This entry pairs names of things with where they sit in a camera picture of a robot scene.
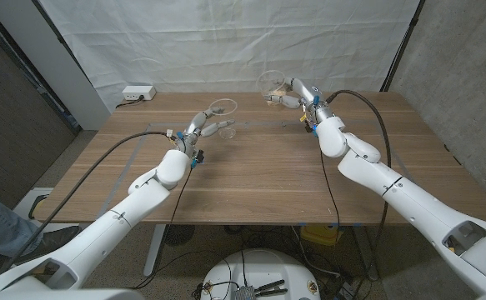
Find white power strip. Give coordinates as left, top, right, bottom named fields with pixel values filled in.
left=122, top=85, right=157, bottom=102

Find black backdrop stand pole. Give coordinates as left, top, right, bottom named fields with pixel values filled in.
left=379, top=0, right=427, bottom=93
left=32, top=0, right=92, bottom=83

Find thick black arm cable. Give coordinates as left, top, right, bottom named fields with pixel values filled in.
left=325, top=89, right=393, bottom=300
left=0, top=131, right=171, bottom=276

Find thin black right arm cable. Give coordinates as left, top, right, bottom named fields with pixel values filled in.
left=319, top=152, right=343, bottom=237

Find black round floor fan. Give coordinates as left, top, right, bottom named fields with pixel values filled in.
left=163, top=223, right=196, bottom=247

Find black tool on robot base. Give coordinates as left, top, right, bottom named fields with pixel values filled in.
left=254, top=279, right=288, bottom=298

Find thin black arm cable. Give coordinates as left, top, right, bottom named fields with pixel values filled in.
left=319, top=152, right=343, bottom=237
left=132, top=166, right=193, bottom=291

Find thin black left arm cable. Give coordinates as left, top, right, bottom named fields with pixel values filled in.
left=132, top=166, right=193, bottom=291

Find white table leg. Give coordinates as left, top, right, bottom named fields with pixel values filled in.
left=353, top=224, right=380, bottom=281
left=143, top=223, right=168, bottom=278

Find person leg and shoe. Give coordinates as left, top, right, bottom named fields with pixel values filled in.
left=7, top=187, right=81, bottom=281

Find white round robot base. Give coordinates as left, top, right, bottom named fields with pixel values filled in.
left=200, top=248, right=322, bottom=300

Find white backdrop sheet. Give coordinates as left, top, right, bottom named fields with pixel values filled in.
left=38, top=0, right=421, bottom=112

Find grey box on robot base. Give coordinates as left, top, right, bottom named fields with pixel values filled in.
left=234, top=285, right=256, bottom=300

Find clear plastic cup green print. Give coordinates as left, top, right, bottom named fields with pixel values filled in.
left=254, top=69, right=289, bottom=108

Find yellow object under table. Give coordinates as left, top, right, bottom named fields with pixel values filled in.
left=299, top=223, right=344, bottom=246

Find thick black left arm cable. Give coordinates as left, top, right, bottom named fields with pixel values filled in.
left=0, top=131, right=171, bottom=276

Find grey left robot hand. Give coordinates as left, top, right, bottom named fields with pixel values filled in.
left=171, top=106, right=236, bottom=158

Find black power strip cord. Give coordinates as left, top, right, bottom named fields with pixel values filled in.
left=115, top=96, right=146, bottom=109

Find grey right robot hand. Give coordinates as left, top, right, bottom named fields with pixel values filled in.
left=263, top=77, right=335, bottom=126

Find black shoe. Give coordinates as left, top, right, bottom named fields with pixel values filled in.
left=15, top=225, right=82, bottom=262

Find brown sugar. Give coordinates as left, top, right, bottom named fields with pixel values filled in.
left=267, top=84, right=288, bottom=105

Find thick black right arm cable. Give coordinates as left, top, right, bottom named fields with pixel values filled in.
left=325, top=89, right=393, bottom=300

